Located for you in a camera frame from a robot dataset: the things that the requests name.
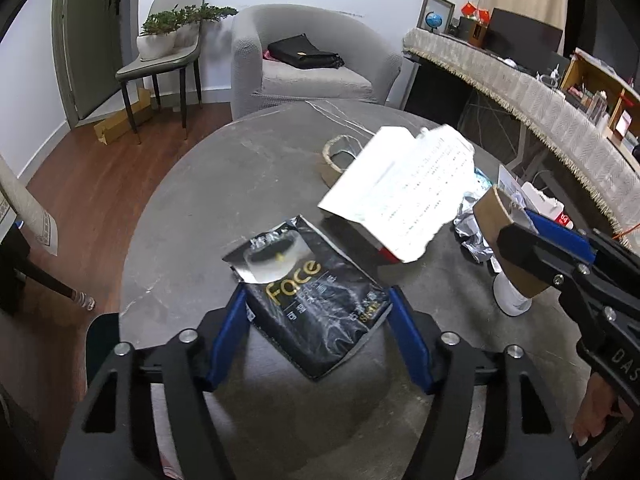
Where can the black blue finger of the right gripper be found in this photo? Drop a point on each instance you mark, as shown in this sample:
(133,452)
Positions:
(558,254)

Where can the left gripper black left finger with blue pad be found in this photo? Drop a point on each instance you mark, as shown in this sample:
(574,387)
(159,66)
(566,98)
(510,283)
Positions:
(112,434)

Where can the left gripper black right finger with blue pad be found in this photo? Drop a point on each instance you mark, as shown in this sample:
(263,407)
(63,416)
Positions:
(522,433)

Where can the silver foil wrapper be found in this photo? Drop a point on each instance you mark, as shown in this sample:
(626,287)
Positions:
(468,231)

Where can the white printed paper sheet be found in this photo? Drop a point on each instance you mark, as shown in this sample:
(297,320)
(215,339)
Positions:
(403,188)

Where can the red SanDisk card package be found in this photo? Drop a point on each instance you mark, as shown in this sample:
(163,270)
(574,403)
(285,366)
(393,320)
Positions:
(380,249)

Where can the black Face foil pouch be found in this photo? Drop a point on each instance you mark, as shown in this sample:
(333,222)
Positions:
(316,305)

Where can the person's right hand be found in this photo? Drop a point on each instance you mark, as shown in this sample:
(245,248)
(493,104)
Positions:
(599,402)

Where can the white plastic cap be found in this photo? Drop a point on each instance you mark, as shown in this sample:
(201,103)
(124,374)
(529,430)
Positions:
(508,299)

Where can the beige fringed table runner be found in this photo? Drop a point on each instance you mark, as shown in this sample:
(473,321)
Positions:
(593,159)

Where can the wooden desk shelf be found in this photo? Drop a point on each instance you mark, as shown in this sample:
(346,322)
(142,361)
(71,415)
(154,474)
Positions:
(610,103)

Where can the dark table leg with sock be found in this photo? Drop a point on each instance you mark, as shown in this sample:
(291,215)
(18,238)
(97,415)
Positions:
(35,273)

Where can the black computer monitor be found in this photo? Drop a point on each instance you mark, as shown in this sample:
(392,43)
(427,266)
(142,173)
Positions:
(526,41)

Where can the beige patterned tablecloth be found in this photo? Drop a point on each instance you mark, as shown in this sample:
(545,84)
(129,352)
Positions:
(15,194)

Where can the small blue globe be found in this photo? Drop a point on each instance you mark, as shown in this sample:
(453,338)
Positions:
(432,21)

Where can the grey armchair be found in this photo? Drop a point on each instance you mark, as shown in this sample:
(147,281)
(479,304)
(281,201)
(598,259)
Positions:
(259,81)

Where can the framed picture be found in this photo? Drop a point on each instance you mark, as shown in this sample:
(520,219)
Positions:
(445,8)

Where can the flat cardboard box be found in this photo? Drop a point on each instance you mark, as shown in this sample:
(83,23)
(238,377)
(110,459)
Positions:
(117,125)

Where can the black bag on armchair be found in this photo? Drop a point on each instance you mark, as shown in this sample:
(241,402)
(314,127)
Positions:
(299,52)

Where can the potted green plant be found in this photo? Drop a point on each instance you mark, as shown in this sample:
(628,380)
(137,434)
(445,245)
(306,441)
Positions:
(164,31)

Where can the grey door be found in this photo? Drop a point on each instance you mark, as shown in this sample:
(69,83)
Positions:
(91,41)

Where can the grey dining chair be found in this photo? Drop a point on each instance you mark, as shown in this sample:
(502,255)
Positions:
(179,59)

